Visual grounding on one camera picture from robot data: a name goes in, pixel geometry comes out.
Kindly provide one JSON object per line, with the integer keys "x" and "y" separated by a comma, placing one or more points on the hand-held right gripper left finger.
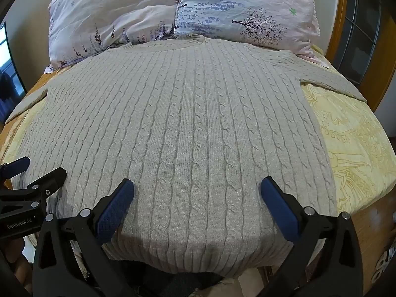
{"x": 115, "y": 209}

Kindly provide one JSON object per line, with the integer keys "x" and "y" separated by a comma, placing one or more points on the light blue floral pillow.
{"x": 247, "y": 9}

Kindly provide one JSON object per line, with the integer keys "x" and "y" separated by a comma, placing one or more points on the wooden cabinet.
{"x": 359, "y": 31}

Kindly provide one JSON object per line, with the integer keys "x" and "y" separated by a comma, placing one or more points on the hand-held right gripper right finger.
{"x": 278, "y": 210}

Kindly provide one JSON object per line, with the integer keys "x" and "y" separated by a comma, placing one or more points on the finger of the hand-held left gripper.
{"x": 18, "y": 164}
{"x": 46, "y": 180}

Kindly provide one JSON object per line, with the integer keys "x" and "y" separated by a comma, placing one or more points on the pink floral pillow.
{"x": 117, "y": 15}

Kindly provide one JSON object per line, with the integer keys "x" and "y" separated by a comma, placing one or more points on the window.
{"x": 9, "y": 77}

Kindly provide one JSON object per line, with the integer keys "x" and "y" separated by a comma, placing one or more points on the yellow patterned bed sheet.
{"x": 355, "y": 136}

